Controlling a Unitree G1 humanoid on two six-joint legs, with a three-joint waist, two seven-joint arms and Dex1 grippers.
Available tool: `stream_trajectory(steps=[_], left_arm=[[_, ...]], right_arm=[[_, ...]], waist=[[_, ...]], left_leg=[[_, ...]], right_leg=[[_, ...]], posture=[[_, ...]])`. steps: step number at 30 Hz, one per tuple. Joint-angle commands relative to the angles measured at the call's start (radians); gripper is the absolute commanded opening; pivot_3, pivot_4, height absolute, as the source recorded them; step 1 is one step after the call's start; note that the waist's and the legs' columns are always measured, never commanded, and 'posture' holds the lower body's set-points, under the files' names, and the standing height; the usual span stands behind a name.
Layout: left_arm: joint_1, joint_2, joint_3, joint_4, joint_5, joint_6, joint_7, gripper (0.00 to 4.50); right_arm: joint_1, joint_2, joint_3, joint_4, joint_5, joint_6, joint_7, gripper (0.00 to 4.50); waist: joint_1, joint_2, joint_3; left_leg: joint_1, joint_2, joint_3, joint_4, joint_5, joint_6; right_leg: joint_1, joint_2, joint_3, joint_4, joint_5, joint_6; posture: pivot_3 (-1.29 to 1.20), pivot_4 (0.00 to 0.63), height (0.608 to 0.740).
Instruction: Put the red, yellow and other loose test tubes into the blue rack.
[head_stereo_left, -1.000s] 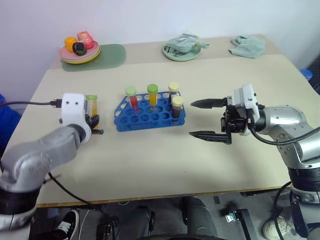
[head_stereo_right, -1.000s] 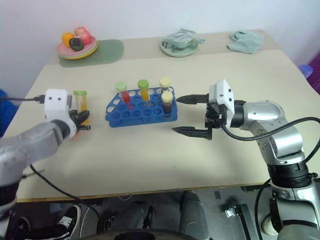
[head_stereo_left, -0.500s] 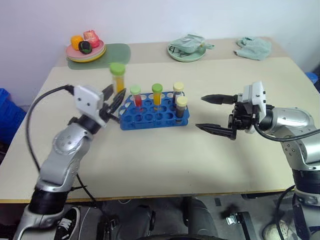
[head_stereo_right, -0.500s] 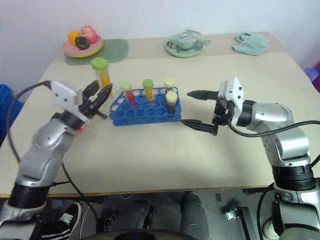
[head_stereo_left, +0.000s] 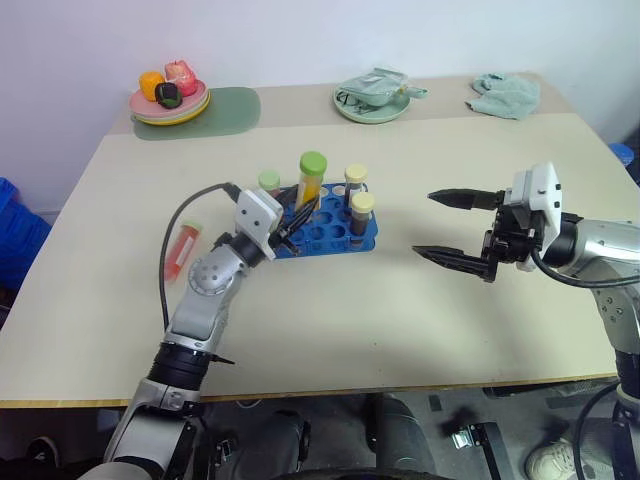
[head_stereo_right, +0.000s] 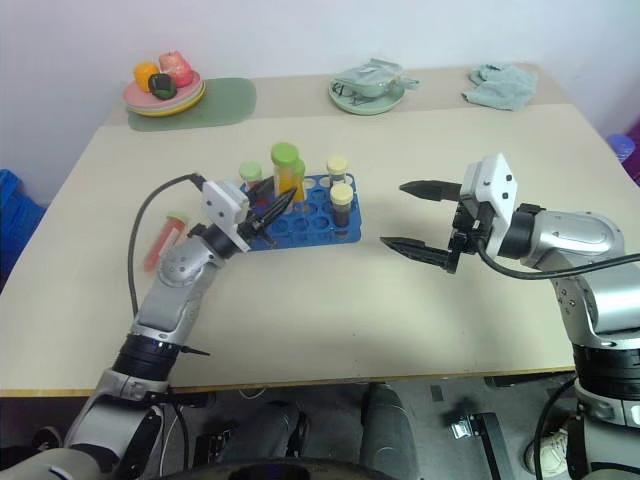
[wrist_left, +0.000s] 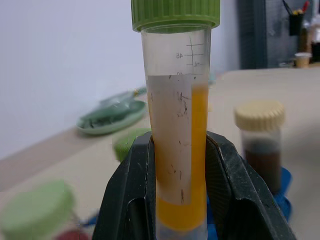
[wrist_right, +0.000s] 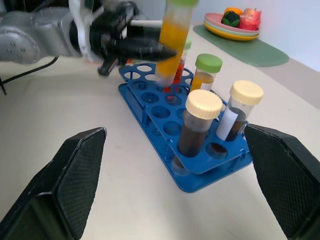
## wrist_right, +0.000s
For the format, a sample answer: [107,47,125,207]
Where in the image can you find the pink plate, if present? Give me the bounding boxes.
[204,12,261,36]

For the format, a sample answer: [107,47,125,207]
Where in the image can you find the red test tube green cap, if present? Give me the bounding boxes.
[163,37,194,94]

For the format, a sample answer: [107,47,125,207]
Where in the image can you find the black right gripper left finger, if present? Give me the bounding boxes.
[0,126,108,240]

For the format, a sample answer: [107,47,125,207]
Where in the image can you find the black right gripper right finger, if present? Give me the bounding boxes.
[243,123,320,240]

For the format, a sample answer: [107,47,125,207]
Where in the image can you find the white rod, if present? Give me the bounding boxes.
[129,19,164,27]

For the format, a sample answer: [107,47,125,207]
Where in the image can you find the brown test tube cream cap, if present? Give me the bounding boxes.
[170,89,224,176]
[215,79,265,142]

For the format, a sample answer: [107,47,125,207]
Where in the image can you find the yellow test tube green cap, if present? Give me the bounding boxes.
[190,53,224,94]
[154,0,200,88]

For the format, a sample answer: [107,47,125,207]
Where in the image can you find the blue test tube rack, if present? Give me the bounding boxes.
[117,62,254,194]

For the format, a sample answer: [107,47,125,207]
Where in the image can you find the red toy apple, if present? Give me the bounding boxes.
[239,7,262,32]

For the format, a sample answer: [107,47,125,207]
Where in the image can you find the black and green ball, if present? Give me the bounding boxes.
[221,11,241,27]

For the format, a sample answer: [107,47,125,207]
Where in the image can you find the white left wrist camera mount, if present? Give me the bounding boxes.
[68,0,105,63]

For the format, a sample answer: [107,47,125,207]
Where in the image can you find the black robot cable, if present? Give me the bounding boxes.
[0,54,60,96]

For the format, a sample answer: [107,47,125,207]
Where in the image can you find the orange toy fruit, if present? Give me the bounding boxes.
[223,6,244,17]

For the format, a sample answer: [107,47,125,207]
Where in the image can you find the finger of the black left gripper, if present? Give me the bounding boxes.
[116,37,179,64]

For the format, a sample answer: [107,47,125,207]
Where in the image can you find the light green plate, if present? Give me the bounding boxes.
[203,20,261,39]

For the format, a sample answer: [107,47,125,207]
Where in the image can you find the green table mat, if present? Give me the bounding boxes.
[192,23,291,68]

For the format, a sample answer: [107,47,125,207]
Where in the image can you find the yellow plate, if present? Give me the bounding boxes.
[203,23,261,42]

